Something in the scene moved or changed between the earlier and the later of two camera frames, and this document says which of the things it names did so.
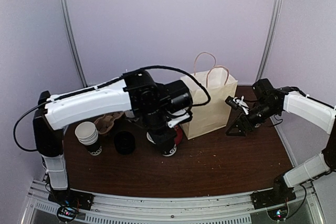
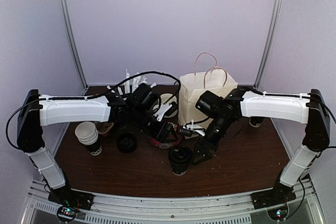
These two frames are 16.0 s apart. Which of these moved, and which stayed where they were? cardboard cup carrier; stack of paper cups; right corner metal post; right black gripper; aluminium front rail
Moved: right black gripper
Stayed: cardboard cup carrier; aluminium front rail; stack of paper cups; right corner metal post
